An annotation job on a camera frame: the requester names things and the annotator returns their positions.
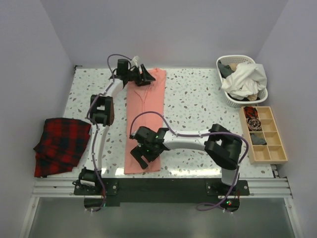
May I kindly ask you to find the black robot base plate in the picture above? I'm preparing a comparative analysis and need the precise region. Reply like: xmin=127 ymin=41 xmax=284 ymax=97
xmin=73 ymin=178 xmax=250 ymax=208

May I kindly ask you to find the red patterned rolled item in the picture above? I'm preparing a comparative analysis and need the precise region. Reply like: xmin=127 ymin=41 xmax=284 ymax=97
xmin=243 ymin=107 xmax=259 ymax=119

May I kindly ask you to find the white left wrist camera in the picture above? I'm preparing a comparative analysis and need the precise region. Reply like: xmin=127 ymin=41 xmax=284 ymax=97
xmin=130 ymin=56 xmax=140 ymax=67

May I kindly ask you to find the white perforated laundry basket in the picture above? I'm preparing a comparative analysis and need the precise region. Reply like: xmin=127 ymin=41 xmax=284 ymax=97
xmin=216 ymin=55 xmax=268 ymax=108

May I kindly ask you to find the wooden compartment tray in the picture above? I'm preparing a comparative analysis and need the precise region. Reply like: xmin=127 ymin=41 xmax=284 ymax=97
xmin=239 ymin=106 xmax=288 ymax=165

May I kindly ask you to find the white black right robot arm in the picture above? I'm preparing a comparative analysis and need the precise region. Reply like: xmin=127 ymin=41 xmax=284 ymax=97
xmin=129 ymin=124 xmax=242 ymax=195

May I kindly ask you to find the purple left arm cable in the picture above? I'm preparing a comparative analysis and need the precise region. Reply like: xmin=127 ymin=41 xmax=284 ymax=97
xmin=85 ymin=54 xmax=134 ymax=213

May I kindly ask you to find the white garment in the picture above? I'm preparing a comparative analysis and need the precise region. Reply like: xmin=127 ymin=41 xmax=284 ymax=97
xmin=221 ymin=62 xmax=268 ymax=98

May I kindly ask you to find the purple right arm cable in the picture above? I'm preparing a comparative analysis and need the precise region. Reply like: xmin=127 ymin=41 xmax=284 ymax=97
xmin=130 ymin=111 xmax=250 ymax=211

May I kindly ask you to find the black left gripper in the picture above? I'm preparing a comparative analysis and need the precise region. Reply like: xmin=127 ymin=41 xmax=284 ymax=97
xmin=126 ymin=64 xmax=155 ymax=87

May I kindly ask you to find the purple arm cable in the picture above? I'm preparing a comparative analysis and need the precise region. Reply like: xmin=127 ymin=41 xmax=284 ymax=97
xmin=130 ymin=111 xmax=250 ymax=211
xmin=85 ymin=54 xmax=134 ymax=213

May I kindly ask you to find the black white patterned rolled item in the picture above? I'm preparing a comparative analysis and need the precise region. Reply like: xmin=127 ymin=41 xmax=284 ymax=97
xmin=247 ymin=118 xmax=262 ymax=131

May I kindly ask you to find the red black plaid shirt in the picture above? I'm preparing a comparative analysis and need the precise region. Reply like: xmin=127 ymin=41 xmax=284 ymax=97
xmin=34 ymin=118 xmax=91 ymax=178

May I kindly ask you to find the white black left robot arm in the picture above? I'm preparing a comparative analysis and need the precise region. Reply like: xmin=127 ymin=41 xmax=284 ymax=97
xmin=75 ymin=55 xmax=155 ymax=194

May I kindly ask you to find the dark grey folded sock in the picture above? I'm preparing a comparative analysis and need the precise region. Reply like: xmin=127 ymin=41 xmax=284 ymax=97
xmin=250 ymin=134 xmax=267 ymax=145

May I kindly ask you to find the dark grey garment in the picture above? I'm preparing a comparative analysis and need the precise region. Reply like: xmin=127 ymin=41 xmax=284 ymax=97
xmin=217 ymin=62 xmax=234 ymax=78

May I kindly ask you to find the pink t shirt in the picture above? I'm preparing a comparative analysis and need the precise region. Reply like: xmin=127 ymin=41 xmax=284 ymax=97
xmin=124 ymin=68 xmax=166 ymax=175

